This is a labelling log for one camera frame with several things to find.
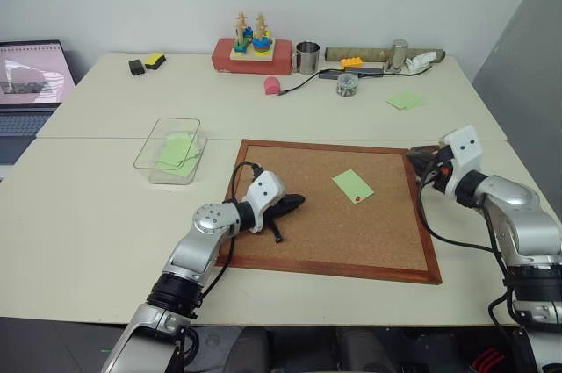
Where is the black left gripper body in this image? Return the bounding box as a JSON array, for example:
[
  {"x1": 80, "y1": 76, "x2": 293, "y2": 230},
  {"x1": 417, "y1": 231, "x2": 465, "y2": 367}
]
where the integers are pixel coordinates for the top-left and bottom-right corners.
[{"x1": 262, "y1": 195, "x2": 295, "y2": 228}]

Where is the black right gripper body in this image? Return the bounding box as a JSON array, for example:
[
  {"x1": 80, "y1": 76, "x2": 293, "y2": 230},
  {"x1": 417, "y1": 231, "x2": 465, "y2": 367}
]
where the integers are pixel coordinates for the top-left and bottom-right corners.
[{"x1": 428, "y1": 144, "x2": 455, "y2": 192}]

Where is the green paper note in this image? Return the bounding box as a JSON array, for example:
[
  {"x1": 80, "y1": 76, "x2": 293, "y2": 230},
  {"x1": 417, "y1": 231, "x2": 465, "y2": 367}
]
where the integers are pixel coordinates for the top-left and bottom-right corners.
[
  {"x1": 154, "y1": 144, "x2": 202, "y2": 177},
  {"x1": 331, "y1": 169, "x2": 376, "y2": 205},
  {"x1": 401, "y1": 97, "x2": 430, "y2": 112},
  {"x1": 163, "y1": 131, "x2": 207, "y2": 160},
  {"x1": 385, "y1": 90, "x2": 425, "y2": 109}
]

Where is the clear jar of pushpins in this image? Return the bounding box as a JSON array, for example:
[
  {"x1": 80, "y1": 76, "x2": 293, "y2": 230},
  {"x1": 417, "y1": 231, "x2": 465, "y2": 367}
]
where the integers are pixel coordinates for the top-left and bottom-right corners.
[{"x1": 335, "y1": 73, "x2": 359, "y2": 99}]

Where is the clear plastic box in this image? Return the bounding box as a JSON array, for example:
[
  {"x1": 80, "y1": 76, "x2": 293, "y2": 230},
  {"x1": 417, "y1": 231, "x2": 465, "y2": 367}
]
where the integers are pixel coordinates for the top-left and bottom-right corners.
[{"x1": 133, "y1": 117, "x2": 209, "y2": 185}]

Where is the wood-framed cork board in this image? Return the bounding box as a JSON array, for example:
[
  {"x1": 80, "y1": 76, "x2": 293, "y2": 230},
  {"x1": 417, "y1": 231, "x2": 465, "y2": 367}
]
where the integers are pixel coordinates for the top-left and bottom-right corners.
[{"x1": 216, "y1": 139, "x2": 443, "y2": 286}]

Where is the white crumpled cloth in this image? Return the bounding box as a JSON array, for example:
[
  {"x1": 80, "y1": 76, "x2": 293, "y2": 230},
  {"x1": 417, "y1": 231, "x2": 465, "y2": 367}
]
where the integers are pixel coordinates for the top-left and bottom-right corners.
[{"x1": 402, "y1": 52, "x2": 436, "y2": 75}]

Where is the metal cylinder cup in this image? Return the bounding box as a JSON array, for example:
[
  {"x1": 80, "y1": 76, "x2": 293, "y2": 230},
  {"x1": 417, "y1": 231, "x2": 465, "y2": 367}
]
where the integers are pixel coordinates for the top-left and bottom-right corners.
[{"x1": 384, "y1": 39, "x2": 410, "y2": 75}]

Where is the pink eraser block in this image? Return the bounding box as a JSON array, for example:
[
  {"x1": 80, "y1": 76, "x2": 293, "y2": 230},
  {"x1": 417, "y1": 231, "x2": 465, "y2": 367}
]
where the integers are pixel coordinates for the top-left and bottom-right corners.
[{"x1": 263, "y1": 75, "x2": 283, "y2": 97}]

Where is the metal mug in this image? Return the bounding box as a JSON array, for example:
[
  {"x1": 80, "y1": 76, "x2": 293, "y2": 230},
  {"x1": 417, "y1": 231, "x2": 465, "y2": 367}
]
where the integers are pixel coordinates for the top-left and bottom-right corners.
[{"x1": 290, "y1": 40, "x2": 321, "y2": 75}]

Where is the red brick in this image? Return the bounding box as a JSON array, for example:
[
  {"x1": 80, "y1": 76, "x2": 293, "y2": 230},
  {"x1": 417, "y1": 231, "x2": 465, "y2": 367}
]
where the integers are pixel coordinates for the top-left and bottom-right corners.
[{"x1": 211, "y1": 37, "x2": 294, "y2": 76}]

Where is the yellow black sponge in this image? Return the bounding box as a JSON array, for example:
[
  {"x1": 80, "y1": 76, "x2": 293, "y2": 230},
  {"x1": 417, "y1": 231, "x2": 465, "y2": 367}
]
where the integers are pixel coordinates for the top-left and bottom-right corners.
[{"x1": 143, "y1": 52, "x2": 167, "y2": 71}]

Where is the red striped black object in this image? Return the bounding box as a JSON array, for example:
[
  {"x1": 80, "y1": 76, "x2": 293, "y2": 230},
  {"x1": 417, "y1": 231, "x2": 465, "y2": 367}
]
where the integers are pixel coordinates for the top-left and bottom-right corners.
[{"x1": 470, "y1": 348, "x2": 507, "y2": 373}]

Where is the open laptop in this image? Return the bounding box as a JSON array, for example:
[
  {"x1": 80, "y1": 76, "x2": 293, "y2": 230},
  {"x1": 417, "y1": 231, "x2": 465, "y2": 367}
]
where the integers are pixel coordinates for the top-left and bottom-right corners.
[{"x1": 0, "y1": 39, "x2": 76, "y2": 164}]

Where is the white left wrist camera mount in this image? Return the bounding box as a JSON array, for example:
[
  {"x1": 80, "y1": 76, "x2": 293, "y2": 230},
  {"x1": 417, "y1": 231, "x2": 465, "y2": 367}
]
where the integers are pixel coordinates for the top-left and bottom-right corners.
[{"x1": 244, "y1": 170, "x2": 287, "y2": 234}]

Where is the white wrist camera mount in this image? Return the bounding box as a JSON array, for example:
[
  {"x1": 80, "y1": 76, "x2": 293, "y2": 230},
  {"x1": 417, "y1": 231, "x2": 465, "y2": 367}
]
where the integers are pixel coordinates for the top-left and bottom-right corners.
[
  {"x1": 441, "y1": 124, "x2": 485, "y2": 207},
  {"x1": 244, "y1": 170, "x2": 287, "y2": 234}
]

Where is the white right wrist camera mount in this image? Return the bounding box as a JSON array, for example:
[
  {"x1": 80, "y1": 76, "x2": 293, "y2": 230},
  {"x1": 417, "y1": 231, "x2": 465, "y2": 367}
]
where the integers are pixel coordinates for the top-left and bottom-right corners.
[{"x1": 441, "y1": 124, "x2": 485, "y2": 207}]

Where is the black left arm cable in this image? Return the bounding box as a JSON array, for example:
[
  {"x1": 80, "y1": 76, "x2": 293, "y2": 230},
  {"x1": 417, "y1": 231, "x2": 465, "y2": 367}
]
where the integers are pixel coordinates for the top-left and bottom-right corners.
[{"x1": 191, "y1": 161, "x2": 264, "y2": 317}]

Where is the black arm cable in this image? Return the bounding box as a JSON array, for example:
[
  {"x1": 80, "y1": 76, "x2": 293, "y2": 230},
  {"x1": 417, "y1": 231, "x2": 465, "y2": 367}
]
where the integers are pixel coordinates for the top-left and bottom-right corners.
[
  {"x1": 191, "y1": 161, "x2": 264, "y2": 317},
  {"x1": 415, "y1": 161, "x2": 528, "y2": 330}
]

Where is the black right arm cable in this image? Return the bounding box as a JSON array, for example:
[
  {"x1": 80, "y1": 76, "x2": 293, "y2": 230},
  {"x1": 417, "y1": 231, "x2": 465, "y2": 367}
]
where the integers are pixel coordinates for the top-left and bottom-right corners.
[{"x1": 415, "y1": 161, "x2": 528, "y2": 330}]

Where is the black usb cable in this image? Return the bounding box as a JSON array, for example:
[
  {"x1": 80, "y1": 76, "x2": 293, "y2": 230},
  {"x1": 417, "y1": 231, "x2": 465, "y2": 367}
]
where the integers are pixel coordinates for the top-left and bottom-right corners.
[{"x1": 277, "y1": 68, "x2": 328, "y2": 97}]

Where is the wooden ring stacking toy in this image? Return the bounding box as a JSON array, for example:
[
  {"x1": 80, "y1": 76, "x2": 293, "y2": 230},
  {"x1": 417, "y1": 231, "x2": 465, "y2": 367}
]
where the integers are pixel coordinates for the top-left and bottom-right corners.
[{"x1": 229, "y1": 11, "x2": 277, "y2": 63}]

